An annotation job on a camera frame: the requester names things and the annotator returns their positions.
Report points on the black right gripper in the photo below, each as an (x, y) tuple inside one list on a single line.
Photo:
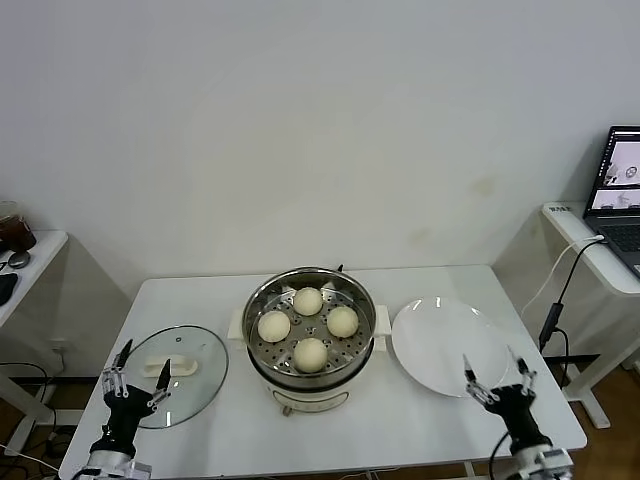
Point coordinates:
[(515, 407)]

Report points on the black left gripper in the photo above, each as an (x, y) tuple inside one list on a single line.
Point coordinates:
[(125, 407)]

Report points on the white steamed baozi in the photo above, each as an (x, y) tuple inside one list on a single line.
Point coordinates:
[(342, 321), (307, 301), (310, 355), (273, 326)]

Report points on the stainless steel steamer basket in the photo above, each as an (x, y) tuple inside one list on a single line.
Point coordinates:
[(360, 350)]

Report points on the steel steamer pot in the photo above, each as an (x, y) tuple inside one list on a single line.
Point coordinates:
[(310, 401)]

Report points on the white round plate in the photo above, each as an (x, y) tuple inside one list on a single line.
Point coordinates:
[(440, 340)]

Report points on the white desk with label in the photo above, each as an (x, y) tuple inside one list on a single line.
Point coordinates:
[(600, 265)]

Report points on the flat black object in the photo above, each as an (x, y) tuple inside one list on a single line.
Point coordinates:
[(5, 289)]

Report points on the white desk with jar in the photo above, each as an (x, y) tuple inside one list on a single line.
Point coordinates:
[(40, 250)]

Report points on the grey round disc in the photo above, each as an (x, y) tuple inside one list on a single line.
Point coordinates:
[(19, 259)]

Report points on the grey open laptop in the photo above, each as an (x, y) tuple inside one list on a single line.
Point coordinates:
[(620, 235)]

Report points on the brown filled clear jar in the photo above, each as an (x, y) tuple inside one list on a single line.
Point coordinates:
[(17, 232)]

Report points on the white wall outlet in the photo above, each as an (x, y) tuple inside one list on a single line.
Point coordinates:
[(60, 345)]

